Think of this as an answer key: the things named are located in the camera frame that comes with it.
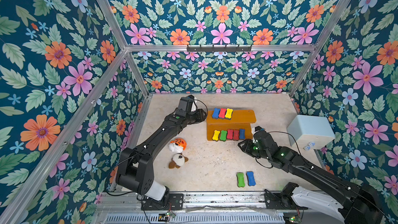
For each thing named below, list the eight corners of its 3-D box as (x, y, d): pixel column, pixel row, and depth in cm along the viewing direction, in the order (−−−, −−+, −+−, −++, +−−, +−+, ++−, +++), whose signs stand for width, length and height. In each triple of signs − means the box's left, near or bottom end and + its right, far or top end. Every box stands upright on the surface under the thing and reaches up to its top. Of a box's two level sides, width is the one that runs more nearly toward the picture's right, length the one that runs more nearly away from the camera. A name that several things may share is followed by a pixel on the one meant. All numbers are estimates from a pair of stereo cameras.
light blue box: (290, 151, 93) (303, 137, 80) (282, 129, 103) (292, 114, 90) (321, 151, 93) (339, 137, 80) (310, 129, 103) (325, 114, 90)
